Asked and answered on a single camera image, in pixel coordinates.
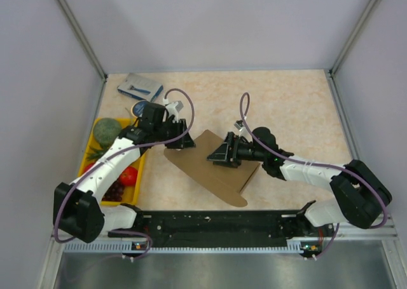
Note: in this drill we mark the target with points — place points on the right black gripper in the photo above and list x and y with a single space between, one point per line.
228 150

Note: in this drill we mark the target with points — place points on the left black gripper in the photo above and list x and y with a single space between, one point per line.
184 141

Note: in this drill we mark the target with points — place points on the brown cardboard box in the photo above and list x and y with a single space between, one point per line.
225 183

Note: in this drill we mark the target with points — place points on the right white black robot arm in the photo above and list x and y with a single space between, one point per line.
359 197

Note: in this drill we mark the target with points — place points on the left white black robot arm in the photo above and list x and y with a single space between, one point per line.
76 206

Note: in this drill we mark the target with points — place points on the blue razor package box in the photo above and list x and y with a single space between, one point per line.
140 88

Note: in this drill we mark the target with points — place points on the blue tape roll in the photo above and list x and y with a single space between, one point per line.
137 109

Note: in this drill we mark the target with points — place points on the red tomato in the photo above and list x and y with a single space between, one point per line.
129 176

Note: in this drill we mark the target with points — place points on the orange toy pineapple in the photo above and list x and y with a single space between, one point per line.
95 154

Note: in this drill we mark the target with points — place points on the green cantaloupe melon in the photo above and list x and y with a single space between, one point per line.
106 130

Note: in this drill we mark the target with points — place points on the yellow plastic tray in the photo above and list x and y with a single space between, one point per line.
131 193

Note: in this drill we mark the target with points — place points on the purple grape bunch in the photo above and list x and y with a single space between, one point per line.
114 193

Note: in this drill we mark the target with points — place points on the red apple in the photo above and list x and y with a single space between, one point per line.
87 167

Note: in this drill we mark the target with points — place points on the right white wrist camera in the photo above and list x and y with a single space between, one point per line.
240 127

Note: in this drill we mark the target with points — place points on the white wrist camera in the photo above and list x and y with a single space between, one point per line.
240 127
173 109

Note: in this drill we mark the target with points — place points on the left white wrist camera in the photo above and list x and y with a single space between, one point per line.
173 109

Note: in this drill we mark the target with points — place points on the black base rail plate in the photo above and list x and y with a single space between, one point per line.
227 228

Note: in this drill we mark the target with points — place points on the white slotted cable duct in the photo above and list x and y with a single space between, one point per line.
138 246

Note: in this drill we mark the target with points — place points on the left aluminium frame post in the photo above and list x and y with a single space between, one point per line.
81 38

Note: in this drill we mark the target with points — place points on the aluminium frame post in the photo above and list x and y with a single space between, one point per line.
354 35
81 38

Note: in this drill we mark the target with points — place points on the right aluminium frame post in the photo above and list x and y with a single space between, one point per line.
354 35

